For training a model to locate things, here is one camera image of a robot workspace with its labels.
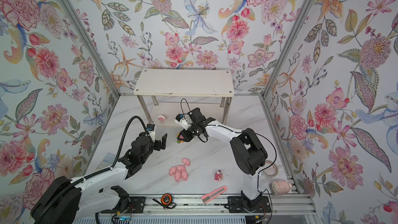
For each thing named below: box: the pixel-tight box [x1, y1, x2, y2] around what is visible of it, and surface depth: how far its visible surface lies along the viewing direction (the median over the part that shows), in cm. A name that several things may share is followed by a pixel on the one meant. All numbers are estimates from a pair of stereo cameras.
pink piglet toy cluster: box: [168, 164, 189, 182], surface depth 84 cm
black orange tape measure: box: [152, 193, 177, 210], surface depth 75 cm
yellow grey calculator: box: [94, 152, 117, 172], surface depth 88 cm
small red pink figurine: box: [214, 169, 224, 181], surface depth 81 cm
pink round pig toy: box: [157, 114, 167, 123], surface depth 96 cm
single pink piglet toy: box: [182, 157, 191, 166], surface depth 88 cm
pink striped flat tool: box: [201, 185, 229, 204], surface depth 78 cm
